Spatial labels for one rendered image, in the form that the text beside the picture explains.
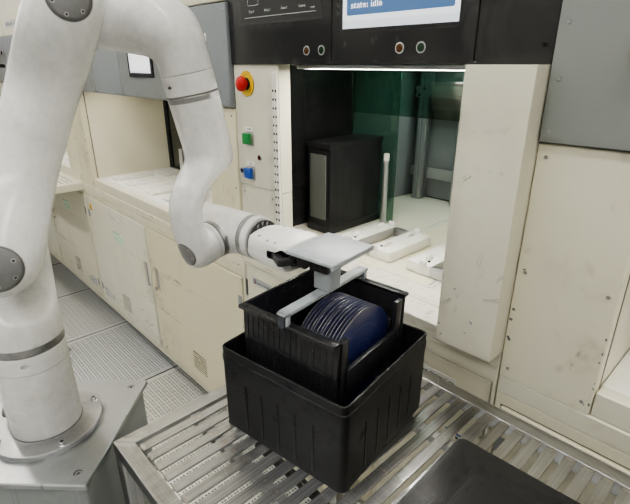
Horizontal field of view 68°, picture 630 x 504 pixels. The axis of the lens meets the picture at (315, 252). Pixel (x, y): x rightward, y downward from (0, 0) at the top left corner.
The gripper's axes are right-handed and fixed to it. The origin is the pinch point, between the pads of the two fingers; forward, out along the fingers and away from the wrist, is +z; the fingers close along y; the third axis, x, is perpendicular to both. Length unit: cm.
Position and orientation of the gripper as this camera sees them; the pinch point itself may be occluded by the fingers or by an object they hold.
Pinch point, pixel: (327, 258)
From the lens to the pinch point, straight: 80.5
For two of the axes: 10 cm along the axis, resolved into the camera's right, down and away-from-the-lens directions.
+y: -6.2, 2.9, -7.3
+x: 0.1, -9.3, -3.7
